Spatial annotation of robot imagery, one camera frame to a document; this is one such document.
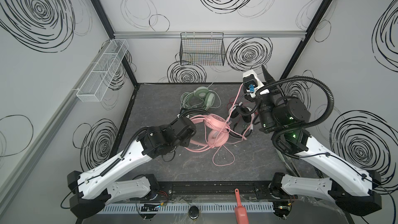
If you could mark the red dustpan brush handle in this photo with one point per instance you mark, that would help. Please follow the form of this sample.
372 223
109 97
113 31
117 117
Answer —
240 210

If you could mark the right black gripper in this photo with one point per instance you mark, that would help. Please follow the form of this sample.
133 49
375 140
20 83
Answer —
266 93

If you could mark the green headphones with cable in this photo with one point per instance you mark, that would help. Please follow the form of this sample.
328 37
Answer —
203 97

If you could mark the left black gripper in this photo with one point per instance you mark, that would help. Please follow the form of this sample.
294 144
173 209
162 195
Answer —
185 126

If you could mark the black round knob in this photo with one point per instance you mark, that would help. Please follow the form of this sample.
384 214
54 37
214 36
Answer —
193 212

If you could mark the white slotted cable duct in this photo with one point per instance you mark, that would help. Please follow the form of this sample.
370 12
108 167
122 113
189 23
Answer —
179 208

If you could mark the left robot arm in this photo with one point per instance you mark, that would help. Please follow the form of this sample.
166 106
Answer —
94 189

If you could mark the pink headphones with cable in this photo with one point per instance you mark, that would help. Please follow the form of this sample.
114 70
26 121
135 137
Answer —
220 132

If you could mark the black wire basket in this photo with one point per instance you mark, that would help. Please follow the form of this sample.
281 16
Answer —
202 48

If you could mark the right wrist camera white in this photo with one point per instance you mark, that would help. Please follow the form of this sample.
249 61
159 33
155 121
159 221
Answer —
251 82

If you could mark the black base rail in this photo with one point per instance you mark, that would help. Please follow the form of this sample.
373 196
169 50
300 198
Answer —
217 188

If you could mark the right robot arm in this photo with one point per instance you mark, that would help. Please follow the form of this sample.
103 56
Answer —
287 120

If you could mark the clear plastic wall shelf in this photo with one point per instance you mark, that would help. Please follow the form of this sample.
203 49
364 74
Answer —
105 67

